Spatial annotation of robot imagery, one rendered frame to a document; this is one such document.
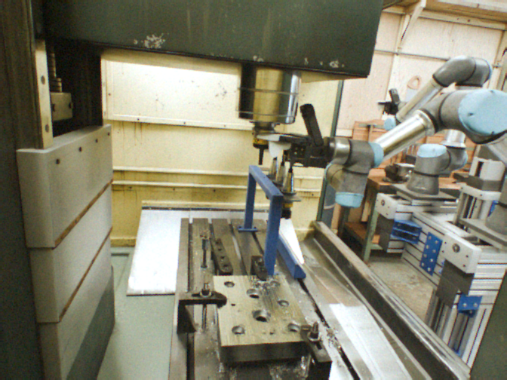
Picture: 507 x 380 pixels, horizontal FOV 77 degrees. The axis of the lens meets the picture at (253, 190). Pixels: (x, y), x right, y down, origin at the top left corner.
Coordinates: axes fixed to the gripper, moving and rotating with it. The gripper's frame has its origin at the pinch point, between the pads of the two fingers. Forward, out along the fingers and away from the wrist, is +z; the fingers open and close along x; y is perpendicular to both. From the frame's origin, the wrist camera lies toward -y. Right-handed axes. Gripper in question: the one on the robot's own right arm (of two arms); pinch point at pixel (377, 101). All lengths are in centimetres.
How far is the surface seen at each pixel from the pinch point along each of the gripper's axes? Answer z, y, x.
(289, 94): -97, -13, -117
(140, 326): -52, 75, -159
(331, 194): 71, 90, 20
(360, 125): 115, 35, 86
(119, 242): 21, 72, -166
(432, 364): -111, 76, -70
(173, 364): -103, 48, -152
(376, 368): -106, 74, -90
